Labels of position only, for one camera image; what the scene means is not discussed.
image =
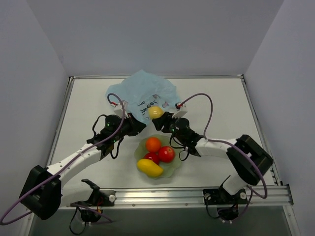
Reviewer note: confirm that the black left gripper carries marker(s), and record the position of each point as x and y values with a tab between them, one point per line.
134	124

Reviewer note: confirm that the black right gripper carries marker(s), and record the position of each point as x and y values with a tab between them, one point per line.
164	121

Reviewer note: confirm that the yellow fake lemon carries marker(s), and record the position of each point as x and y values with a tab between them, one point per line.
155	112

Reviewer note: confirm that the orange fake orange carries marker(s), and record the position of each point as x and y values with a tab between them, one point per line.
153	144

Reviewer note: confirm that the red fake apple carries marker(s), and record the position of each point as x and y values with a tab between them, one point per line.
166	154

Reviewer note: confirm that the red fake pomegranate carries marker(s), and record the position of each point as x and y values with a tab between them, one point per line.
153	157

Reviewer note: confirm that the light blue plastic bag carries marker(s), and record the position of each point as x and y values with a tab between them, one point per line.
140	86

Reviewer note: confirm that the yellow fake mango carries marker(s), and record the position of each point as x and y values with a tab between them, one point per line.
149	168

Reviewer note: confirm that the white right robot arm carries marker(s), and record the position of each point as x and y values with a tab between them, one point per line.
250	161

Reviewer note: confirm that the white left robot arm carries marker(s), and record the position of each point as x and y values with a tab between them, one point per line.
42	191

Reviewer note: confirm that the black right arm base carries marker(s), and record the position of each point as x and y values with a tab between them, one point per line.
227	206

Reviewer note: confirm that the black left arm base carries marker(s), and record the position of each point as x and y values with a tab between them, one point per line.
90	202

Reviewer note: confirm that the white printed inner bag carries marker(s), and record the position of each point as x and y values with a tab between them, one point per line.
154	100

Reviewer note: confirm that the green flower-shaped glass bowl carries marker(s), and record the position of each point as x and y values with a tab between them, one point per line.
168	168

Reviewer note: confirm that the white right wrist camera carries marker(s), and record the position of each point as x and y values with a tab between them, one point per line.
181	110

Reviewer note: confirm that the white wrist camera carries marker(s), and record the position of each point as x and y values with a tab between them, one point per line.
181	110
120	109

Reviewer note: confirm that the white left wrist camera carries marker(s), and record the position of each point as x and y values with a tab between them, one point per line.
120	109

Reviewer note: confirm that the aluminium front rail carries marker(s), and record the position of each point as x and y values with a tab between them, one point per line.
182	197

